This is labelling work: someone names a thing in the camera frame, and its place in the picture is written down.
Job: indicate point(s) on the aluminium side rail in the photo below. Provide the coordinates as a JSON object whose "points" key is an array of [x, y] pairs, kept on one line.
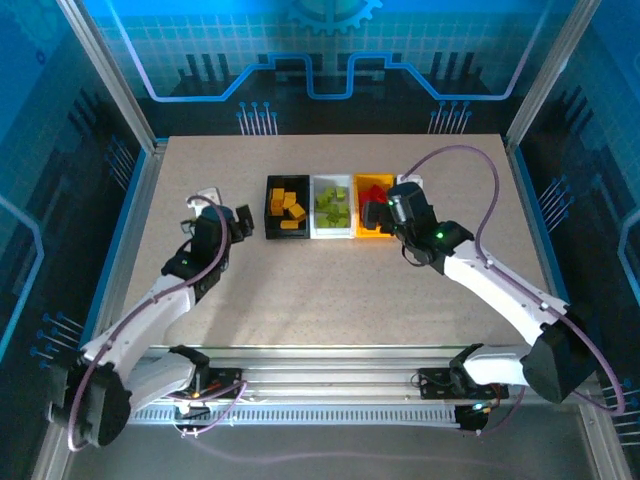
{"points": [[140, 200]]}

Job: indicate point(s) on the yellow plastic bin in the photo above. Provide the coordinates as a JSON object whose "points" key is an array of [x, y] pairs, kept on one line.
{"points": [[367, 234]]}

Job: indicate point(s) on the green lego brick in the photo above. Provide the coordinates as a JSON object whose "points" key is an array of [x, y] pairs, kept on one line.
{"points": [[342, 217], [324, 220], [341, 191], [344, 205], [322, 206], [327, 196]]}

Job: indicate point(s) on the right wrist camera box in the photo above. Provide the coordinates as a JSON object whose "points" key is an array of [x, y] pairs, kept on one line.
{"points": [[411, 180]]}

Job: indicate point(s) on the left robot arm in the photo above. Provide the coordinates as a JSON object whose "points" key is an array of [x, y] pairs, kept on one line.
{"points": [[150, 310]]}

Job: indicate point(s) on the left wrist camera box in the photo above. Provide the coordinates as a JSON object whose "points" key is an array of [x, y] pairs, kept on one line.
{"points": [[207, 192]]}

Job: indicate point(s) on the black plastic bin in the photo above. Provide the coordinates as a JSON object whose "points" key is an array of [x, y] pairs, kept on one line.
{"points": [[287, 234]]}

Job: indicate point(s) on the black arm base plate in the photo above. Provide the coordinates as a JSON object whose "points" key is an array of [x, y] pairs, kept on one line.
{"points": [[431, 385], [230, 380]]}

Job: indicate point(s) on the white plastic bin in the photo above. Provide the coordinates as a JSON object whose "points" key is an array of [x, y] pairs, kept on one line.
{"points": [[330, 233]]}

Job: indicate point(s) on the red lego brick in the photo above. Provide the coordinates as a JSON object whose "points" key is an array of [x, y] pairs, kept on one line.
{"points": [[371, 192], [384, 190]]}

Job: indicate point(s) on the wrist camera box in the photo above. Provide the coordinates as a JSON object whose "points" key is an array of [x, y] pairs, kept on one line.
{"points": [[411, 180], [207, 192]]}

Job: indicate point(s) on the aluminium frame with rails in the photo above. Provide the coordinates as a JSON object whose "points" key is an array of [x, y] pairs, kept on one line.
{"points": [[325, 380]]}

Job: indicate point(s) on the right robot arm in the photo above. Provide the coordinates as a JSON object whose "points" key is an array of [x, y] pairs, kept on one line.
{"points": [[500, 295]]}

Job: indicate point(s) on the yellow lego brick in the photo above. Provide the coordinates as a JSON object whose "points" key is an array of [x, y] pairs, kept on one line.
{"points": [[275, 207], [290, 198], [290, 225], [297, 211], [276, 194]]}

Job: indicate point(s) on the aluminium corner post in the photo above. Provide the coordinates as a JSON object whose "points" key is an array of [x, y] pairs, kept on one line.
{"points": [[551, 70], [111, 70]]}

